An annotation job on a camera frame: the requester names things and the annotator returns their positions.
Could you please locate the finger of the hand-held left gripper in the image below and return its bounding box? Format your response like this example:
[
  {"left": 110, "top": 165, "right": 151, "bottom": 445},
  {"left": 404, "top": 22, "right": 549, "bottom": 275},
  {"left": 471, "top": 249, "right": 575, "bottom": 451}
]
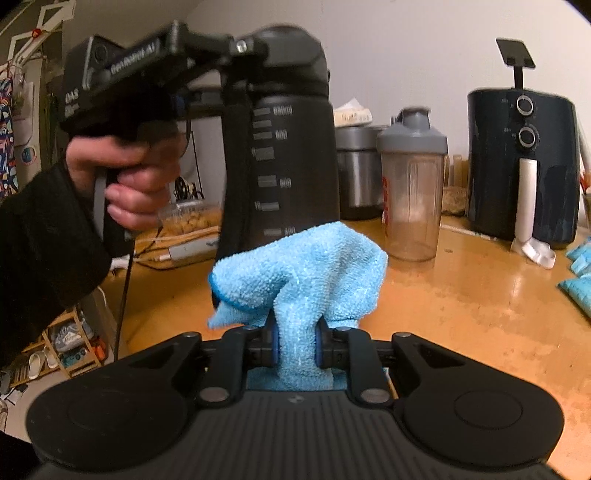
[{"left": 179, "top": 34, "right": 269, "bottom": 89}]

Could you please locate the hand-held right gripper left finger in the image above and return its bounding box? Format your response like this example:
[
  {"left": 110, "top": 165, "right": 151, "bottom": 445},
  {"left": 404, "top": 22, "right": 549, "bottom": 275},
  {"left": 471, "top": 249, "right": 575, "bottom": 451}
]
[{"left": 130, "top": 322, "right": 281, "bottom": 409}]

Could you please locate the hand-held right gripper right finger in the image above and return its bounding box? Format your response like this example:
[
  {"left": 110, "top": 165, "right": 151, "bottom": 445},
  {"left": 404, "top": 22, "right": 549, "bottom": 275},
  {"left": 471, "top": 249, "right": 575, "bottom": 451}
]
[{"left": 312, "top": 322, "right": 463, "bottom": 409}]

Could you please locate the blue microfiber cloth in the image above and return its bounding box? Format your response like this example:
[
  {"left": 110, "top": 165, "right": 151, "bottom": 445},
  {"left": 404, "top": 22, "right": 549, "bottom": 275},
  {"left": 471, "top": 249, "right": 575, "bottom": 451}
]
[{"left": 207, "top": 221, "right": 389, "bottom": 392}]

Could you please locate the black water bottle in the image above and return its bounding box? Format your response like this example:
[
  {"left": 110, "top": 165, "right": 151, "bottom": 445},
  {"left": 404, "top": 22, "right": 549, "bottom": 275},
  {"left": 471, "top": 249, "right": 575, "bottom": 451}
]
[{"left": 215, "top": 23, "right": 341, "bottom": 260}]

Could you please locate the person's left hand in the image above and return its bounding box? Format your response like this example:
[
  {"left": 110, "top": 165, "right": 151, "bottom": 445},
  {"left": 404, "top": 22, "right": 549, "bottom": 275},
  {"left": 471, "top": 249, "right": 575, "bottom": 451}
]
[{"left": 65, "top": 131, "right": 184, "bottom": 232}]

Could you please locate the colourful printed cloth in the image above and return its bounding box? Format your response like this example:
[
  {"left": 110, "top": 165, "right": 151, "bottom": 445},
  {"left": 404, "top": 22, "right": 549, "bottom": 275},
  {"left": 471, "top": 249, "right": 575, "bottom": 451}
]
[{"left": 0, "top": 78, "right": 20, "bottom": 195}]

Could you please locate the silver rice cooker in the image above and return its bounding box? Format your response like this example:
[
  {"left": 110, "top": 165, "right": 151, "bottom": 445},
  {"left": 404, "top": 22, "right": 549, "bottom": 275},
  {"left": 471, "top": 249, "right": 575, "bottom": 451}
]
[{"left": 334, "top": 124, "right": 389, "bottom": 222}]

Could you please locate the clear shaker bottle grey lid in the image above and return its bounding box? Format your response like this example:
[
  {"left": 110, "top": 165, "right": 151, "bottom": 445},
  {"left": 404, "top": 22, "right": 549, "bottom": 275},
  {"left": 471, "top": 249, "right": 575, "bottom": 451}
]
[{"left": 376, "top": 106, "right": 449, "bottom": 263}]

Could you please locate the thin white stick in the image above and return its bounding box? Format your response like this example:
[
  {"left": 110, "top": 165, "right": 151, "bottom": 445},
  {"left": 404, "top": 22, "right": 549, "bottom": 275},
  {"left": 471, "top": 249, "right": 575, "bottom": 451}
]
[{"left": 440, "top": 226, "right": 500, "bottom": 241}]

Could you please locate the brown paper bag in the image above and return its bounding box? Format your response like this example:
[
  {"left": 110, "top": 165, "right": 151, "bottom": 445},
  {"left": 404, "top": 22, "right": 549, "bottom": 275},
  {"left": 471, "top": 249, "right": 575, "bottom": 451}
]
[{"left": 440, "top": 184, "right": 468, "bottom": 216}]

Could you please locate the shoe rack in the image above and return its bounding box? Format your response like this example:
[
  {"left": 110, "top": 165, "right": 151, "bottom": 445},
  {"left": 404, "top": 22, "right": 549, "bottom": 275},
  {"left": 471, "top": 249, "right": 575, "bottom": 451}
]
[{"left": 8, "top": 308, "right": 110, "bottom": 385}]

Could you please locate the wooden chair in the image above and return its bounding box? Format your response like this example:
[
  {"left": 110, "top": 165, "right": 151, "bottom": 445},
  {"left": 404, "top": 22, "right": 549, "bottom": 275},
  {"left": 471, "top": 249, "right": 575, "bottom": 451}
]
[{"left": 443, "top": 154, "right": 470, "bottom": 188}]

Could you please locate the blue packet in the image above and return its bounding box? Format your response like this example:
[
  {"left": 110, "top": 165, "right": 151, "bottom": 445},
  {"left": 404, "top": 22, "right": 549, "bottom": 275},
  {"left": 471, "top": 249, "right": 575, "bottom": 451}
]
[
  {"left": 565, "top": 239, "right": 591, "bottom": 278},
  {"left": 558, "top": 274, "right": 591, "bottom": 320}
]

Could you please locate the dark blue air fryer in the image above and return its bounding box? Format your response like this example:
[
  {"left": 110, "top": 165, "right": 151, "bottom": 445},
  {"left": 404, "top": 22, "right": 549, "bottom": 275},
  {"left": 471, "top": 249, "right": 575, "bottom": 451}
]
[{"left": 467, "top": 87, "right": 581, "bottom": 251}]

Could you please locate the black phone stand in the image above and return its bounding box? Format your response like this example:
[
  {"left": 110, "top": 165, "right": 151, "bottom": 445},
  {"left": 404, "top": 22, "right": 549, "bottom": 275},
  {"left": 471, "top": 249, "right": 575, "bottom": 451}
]
[{"left": 496, "top": 38, "right": 537, "bottom": 90}]

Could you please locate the white cable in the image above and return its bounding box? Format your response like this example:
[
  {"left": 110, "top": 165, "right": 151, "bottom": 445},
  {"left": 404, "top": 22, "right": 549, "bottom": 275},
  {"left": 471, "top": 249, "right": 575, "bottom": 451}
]
[{"left": 111, "top": 226, "right": 221, "bottom": 273}]

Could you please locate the white strap loop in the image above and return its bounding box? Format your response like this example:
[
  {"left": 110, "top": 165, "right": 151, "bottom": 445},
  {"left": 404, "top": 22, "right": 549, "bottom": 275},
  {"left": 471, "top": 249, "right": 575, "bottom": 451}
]
[{"left": 510, "top": 237, "right": 557, "bottom": 270}]

